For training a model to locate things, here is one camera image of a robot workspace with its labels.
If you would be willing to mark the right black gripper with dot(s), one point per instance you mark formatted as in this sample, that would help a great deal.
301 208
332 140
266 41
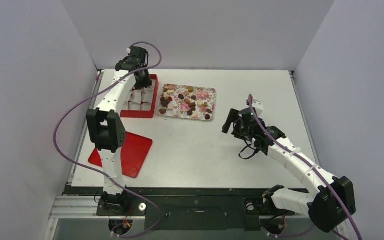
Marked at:
233 120

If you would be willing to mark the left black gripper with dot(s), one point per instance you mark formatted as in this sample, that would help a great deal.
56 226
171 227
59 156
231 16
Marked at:
147 83

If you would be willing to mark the red box lid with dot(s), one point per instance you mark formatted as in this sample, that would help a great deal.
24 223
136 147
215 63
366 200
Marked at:
131 159

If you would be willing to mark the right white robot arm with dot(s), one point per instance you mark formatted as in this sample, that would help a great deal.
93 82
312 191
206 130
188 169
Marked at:
328 200

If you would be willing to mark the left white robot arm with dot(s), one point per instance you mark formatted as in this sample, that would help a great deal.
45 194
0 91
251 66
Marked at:
106 130

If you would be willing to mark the red chocolate box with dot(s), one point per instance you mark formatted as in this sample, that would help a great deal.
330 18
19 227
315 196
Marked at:
142 103

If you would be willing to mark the floral serving tray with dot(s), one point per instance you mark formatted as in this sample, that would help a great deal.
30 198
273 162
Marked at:
177 102

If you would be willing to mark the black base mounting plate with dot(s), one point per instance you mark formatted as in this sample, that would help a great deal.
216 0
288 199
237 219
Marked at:
184 209

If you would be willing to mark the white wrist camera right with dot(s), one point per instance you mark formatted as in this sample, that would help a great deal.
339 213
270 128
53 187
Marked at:
258 108

